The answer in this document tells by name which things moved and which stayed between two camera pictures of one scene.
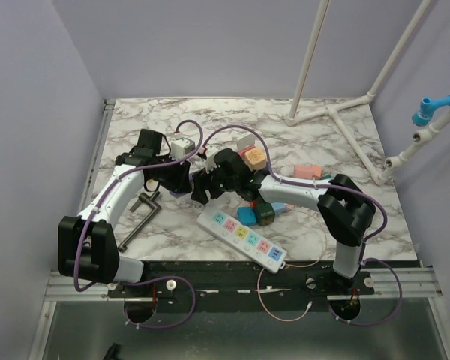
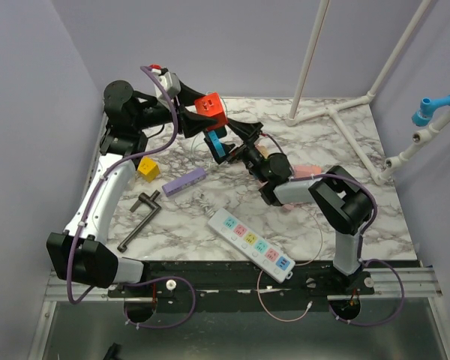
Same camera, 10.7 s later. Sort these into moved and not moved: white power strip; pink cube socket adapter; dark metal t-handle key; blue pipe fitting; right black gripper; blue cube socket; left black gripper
Moved: blue cube socket; right black gripper; left black gripper; white power strip
Not moved: blue pipe fitting; pink cube socket adapter; dark metal t-handle key
